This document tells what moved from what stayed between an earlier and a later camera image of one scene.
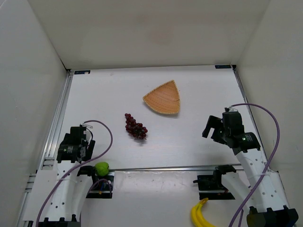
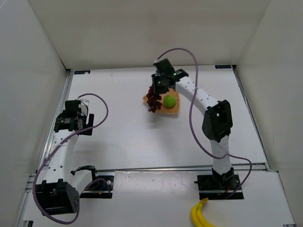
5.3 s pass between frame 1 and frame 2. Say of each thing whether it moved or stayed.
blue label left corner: stayed
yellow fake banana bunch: stayed
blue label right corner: stayed
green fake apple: moved
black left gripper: moved
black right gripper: moved
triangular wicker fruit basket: stayed
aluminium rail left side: stayed
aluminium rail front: stayed
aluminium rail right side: stayed
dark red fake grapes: moved
